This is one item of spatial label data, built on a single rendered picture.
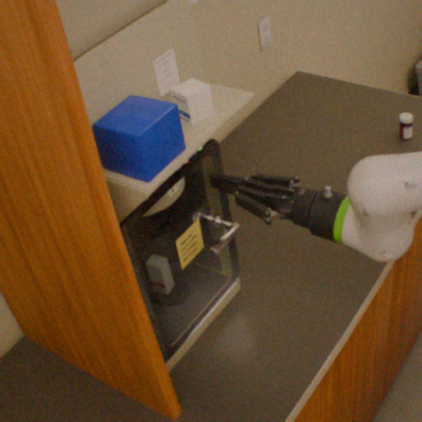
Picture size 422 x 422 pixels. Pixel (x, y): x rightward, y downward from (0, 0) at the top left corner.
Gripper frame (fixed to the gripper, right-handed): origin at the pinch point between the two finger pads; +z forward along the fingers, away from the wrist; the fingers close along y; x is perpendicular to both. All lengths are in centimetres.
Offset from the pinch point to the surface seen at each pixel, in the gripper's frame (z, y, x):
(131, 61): 4.7, 13.3, -34.0
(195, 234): 3.5, 8.1, 8.2
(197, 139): -5.9, 12.9, -20.1
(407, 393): -26, -55, 131
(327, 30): 48, -143, 34
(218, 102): -2.2, 1.2, -20.1
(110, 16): 4.7, 15.5, -43.5
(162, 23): 4.7, 4.0, -37.0
